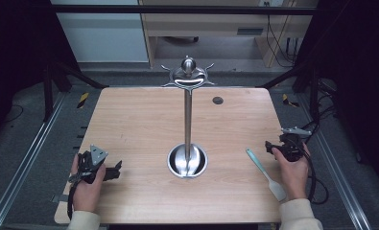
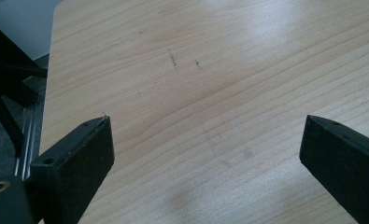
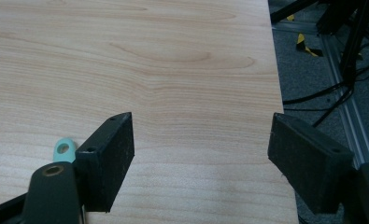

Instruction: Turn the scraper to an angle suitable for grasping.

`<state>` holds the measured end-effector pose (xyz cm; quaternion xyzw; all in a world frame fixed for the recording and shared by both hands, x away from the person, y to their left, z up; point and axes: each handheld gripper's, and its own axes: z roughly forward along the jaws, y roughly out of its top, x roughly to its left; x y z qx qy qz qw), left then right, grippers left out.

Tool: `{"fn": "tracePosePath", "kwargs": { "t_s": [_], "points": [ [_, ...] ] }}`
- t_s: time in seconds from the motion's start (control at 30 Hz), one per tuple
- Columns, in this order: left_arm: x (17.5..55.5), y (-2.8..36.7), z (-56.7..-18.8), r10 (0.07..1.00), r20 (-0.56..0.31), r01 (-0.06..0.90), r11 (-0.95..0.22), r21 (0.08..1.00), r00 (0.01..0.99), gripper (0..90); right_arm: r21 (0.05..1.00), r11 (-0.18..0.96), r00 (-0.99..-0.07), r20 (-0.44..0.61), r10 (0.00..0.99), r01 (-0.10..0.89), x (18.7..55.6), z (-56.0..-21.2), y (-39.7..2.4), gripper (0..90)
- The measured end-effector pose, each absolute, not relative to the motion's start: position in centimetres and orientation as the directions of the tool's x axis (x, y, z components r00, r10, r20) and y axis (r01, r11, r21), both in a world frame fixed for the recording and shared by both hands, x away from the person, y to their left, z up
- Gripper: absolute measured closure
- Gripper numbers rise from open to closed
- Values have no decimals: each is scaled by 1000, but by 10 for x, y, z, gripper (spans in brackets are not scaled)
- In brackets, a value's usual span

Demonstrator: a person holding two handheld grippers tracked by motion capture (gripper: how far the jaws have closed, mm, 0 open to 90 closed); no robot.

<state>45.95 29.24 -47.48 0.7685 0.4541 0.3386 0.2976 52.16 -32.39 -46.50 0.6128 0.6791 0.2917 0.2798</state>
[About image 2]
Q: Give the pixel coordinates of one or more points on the black metal stand frame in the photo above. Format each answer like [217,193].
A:
[7,77]

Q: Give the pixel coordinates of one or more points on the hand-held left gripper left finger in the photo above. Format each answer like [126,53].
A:
[74,161]

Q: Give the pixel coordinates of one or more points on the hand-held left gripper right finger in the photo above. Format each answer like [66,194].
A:
[347,161]

